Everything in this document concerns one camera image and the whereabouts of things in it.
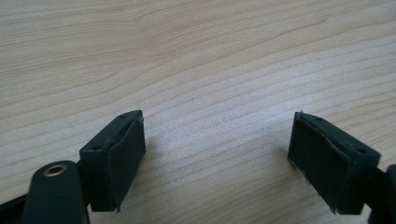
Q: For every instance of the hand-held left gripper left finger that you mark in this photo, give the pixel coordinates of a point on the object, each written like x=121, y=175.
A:
x=115, y=161

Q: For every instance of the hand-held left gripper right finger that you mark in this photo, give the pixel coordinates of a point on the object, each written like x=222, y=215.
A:
x=330, y=165

